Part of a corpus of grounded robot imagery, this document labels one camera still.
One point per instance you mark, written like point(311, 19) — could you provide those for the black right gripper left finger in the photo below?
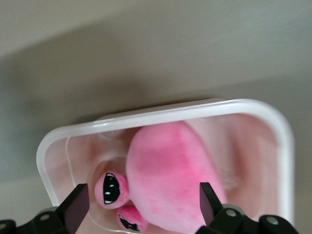
point(73, 209)

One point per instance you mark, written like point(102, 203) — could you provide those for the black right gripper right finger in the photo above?
point(212, 209)

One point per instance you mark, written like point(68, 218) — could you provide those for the pink plush toy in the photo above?
point(168, 165)

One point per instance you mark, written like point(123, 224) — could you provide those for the pink plastic storage box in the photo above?
point(256, 146)

